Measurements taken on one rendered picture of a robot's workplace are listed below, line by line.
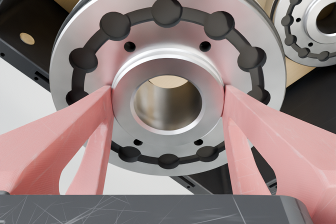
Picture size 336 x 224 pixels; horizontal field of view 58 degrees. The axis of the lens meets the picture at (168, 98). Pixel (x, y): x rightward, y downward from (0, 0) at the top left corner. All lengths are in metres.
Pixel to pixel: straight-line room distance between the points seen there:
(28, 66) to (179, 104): 0.14
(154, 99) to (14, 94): 0.46
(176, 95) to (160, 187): 0.53
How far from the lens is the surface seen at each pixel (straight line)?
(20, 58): 0.26
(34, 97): 0.58
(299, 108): 0.36
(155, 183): 0.67
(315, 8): 0.30
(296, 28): 0.31
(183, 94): 0.16
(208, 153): 0.16
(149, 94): 0.15
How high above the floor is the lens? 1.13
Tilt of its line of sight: 56 degrees down
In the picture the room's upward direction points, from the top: 176 degrees counter-clockwise
